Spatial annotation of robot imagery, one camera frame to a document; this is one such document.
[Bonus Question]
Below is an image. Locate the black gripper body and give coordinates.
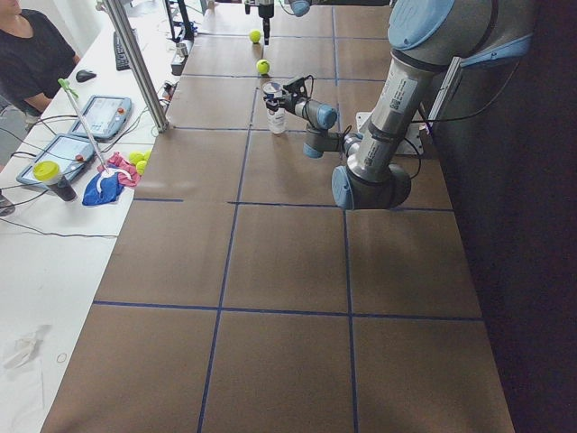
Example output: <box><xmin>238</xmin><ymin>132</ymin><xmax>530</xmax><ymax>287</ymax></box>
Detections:
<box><xmin>256</xmin><ymin>0</ymin><xmax>275</xmax><ymax>18</ymax></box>
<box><xmin>283</xmin><ymin>90</ymin><xmax>307</xmax><ymax>118</ymax></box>

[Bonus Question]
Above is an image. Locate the clear tennis ball can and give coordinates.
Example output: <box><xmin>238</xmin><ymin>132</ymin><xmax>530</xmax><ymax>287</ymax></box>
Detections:
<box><xmin>261</xmin><ymin>81</ymin><xmax>286</xmax><ymax>135</ymax></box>

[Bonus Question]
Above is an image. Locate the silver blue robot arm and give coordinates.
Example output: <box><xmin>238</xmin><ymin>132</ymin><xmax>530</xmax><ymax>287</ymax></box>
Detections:
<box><xmin>262</xmin><ymin>1</ymin><xmax>537</xmax><ymax>210</ymax></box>
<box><xmin>243</xmin><ymin>0</ymin><xmax>392</xmax><ymax>45</ymax></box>

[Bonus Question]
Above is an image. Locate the spare tennis ball on desk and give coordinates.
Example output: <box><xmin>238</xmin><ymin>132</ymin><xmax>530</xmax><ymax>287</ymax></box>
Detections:
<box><xmin>128</xmin><ymin>152</ymin><xmax>144</xmax><ymax>166</ymax></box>

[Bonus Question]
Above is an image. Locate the small metal cup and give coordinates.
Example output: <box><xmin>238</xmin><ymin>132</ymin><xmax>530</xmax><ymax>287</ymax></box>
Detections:
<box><xmin>175</xmin><ymin>40</ymin><xmax>191</xmax><ymax>58</ymax></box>

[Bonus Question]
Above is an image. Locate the black keyboard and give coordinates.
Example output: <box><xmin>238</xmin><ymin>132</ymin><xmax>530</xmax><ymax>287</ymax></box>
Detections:
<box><xmin>113</xmin><ymin>32</ymin><xmax>130</xmax><ymax>71</ymax></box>

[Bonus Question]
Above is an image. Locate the pink cloth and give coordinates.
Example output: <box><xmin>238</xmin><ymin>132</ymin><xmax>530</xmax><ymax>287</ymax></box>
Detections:
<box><xmin>107</xmin><ymin>152</ymin><xmax>141</xmax><ymax>188</ymax></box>

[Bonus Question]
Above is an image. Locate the upper teach pendant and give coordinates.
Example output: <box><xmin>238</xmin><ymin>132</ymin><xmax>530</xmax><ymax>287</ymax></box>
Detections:
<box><xmin>73</xmin><ymin>95</ymin><xmax>133</xmax><ymax>142</ymax></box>

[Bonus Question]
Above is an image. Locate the teach pendant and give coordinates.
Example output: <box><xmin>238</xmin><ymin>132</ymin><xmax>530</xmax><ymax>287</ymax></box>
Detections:
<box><xmin>73</xmin><ymin>95</ymin><xmax>133</xmax><ymax>142</ymax></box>
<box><xmin>16</xmin><ymin>134</ymin><xmax>95</xmax><ymax>185</ymax></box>

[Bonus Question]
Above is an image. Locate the blue cloth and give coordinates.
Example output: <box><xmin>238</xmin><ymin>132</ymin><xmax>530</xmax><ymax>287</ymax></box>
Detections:
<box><xmin>82</xmin><ymin>171</ymin><xmax>124</xmax><ymax>207</ymax></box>

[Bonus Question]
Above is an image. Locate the black computer mouse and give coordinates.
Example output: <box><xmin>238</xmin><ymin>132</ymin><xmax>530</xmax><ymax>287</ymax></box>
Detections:
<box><xmin>75</xmin><ymin>69</ymin><xmax>97</xmax><ymax>83</ymax></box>

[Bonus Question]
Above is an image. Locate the long grabber stick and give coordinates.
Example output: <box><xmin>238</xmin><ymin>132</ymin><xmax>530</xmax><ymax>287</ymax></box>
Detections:
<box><xmin>58</xmin><ymin>78</ymin><xmax>113</xmax><ymax>178</ymax></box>

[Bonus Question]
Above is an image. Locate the lower teach pendant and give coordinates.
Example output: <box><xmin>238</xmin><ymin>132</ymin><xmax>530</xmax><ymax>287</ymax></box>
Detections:
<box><xmin>16</xmin><ymin>134</ymin><xmax>95</xmax><ymax>185</ymax></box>

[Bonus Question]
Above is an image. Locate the person in black shirt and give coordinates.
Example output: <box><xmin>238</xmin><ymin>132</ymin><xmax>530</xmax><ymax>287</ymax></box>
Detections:
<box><xmin>0</xmin><ymin>0</ymin><xmax>82</xmax><ymax>172</ymax></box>

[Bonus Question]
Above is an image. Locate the dark bottle yellow lid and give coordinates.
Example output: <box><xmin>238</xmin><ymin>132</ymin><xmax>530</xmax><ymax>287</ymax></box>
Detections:
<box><xmin>32</xmin><ymin>161</ymin><xmax>77</xmax><ymax>201</ymax></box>

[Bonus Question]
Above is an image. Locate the crumpled white tissue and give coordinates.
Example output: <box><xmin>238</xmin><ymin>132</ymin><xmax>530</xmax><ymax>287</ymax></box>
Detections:
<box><xmin>1</xmin><ymin>325</ymin><xmax>51</xmax><ymax>371</ymax></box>

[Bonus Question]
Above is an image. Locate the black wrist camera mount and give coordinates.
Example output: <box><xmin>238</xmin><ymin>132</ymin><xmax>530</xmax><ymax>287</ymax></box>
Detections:
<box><xmin>282</xmin><ymin>75</ymin><xmax>315</xmax><ymax>98</ymax></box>

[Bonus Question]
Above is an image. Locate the aluminium frame post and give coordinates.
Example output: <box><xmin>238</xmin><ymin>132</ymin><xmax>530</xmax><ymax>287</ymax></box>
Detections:
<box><xmin>103</xmin><ymin>0</ymin><xmax>169</xmax><ymax>134</ymax></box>

